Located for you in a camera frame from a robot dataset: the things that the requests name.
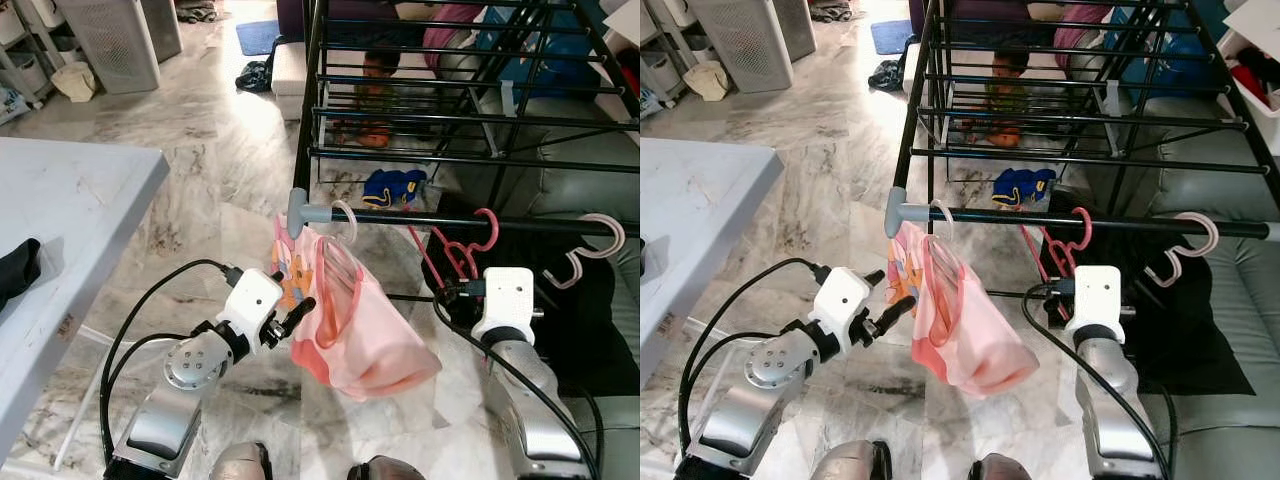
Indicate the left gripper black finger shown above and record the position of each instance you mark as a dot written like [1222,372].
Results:
[277,277]
[301,315]
[873,278]
[895,315]

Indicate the red clothes hanger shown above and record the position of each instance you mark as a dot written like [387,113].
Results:
[1089,228]
[496,228]

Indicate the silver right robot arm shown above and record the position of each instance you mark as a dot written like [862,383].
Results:
[540,410]
[1110,410]

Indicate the white clothes hanger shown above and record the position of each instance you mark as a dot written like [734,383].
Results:
[950,222]
[352,225]

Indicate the pale pink clothes hanger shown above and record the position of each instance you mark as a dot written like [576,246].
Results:
[621,236]
[1214,236]

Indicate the pink printed garment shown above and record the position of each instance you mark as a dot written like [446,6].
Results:
[370,340]
[975,340]

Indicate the black metal drying rack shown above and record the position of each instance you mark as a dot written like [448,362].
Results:
[520,222]
[1120,221]

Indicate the grey-green leather sofa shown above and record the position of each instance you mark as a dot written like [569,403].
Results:
[590,190]
[1250,300]

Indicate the robot right leg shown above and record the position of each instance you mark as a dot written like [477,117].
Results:
[998,468]
[385,470]

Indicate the light blue folding table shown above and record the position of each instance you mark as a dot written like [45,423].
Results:
[700,230]
[60,230]

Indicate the white storage box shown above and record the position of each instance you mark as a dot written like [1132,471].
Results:
[922,80]
[290,80]

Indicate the small black cloth heap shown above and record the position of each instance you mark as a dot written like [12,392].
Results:
[886,76]
[254,76]

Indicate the child in orange clothes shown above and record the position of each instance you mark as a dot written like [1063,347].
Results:
[380,68]
[1008,65]

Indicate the blue floor mat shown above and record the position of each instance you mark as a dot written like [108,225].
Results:
[258,37]
[892,37]

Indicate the blue cloth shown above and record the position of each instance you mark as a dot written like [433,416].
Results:
[540,50]
[1160,50]

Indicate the beige bag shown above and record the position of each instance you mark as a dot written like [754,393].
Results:
[708,82]
[75,82]

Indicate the magenta cloth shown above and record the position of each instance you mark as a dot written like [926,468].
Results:
[450,30]
[1080,30]

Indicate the small grey perforated appliance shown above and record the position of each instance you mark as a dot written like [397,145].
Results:
[798,25]
[162,25]

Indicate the large perforated air purifier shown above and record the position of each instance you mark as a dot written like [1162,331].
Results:
[110,45]
[740,45]

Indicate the white plastic bin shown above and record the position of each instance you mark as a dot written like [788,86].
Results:
[1255,90]
[625,40]

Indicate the metal storage shelf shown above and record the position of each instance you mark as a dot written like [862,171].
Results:
[25,50]
[660,50]

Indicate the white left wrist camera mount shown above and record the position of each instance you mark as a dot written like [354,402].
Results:
[248,300]
[840,298]

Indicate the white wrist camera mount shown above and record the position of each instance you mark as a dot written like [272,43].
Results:
[248,300]
[840,298]
[503,300]
[1098,298]

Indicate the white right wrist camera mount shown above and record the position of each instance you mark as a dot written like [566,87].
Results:
[1098,298]
[503,300]

